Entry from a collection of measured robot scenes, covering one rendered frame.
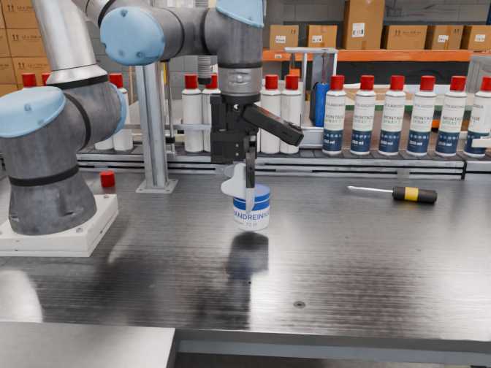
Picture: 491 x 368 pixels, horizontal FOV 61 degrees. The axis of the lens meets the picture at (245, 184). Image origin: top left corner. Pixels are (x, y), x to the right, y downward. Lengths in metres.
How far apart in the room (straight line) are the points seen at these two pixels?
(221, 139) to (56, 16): 0.37
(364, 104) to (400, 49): 3.96
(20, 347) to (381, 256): 0.57
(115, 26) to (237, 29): 0.19
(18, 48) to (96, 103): 3.74
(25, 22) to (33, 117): 3.80
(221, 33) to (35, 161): 0.37
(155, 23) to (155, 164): 0.48
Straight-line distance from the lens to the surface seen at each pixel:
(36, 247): 0.81
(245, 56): 0.68
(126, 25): 0.59
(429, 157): 1.20
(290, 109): 1.09
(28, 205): 0.80
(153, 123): 0.99
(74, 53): 0.87
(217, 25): 0.69
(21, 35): 4.56
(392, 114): 1.13
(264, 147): 1.11
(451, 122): 1.19
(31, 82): 1.26
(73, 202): 0.80
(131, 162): 1.16
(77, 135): 0.81
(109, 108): 0.88
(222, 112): 0.72
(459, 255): 0.83
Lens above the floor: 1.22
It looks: 22 degrees down
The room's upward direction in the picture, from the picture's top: straight up
